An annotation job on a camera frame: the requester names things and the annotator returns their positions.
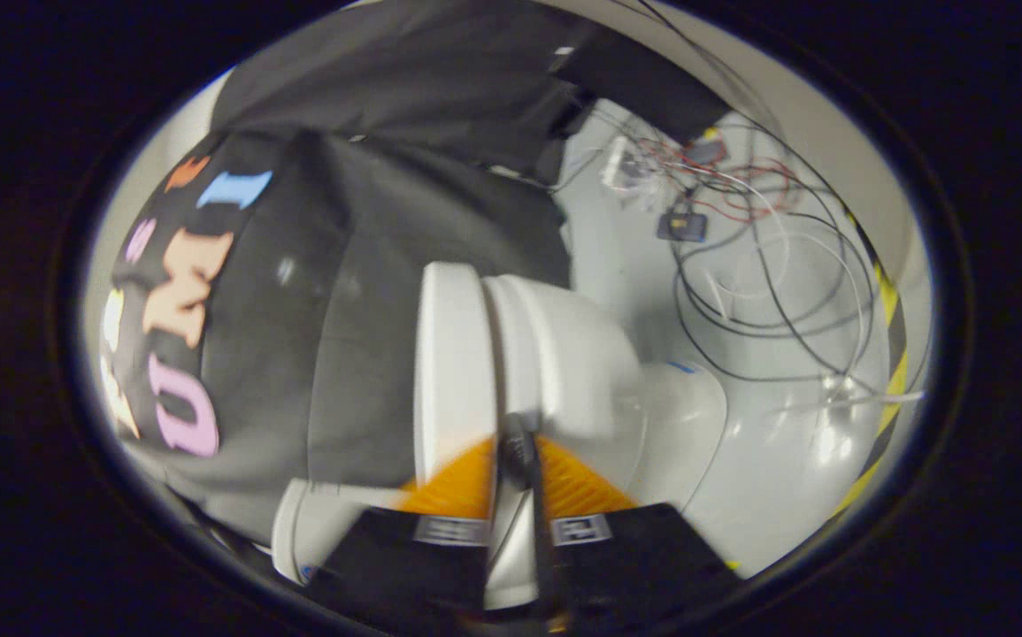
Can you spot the small dark blue device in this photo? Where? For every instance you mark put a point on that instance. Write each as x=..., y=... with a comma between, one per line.
x=681, y=226

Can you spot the white toilet lid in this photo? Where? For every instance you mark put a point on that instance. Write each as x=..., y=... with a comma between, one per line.
x=453, y=354

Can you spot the yellow black hazard tape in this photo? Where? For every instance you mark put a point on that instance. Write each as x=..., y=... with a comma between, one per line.
x=891, y=354

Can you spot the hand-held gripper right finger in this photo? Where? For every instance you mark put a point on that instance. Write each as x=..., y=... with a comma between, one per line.
x=634, y=566

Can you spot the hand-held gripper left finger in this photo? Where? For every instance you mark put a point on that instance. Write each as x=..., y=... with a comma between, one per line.
x=404, y=575

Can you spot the white toilet body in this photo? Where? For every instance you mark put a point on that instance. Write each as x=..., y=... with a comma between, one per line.
x=564, y=354

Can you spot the small clear plastic device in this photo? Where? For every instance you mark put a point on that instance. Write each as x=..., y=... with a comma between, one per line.
x=626, y=166

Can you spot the black backdrop cloth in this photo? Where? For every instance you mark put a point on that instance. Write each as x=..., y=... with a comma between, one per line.
x=298, y=310

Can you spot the black flat box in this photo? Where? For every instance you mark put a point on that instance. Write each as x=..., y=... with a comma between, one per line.
x=643, y=84

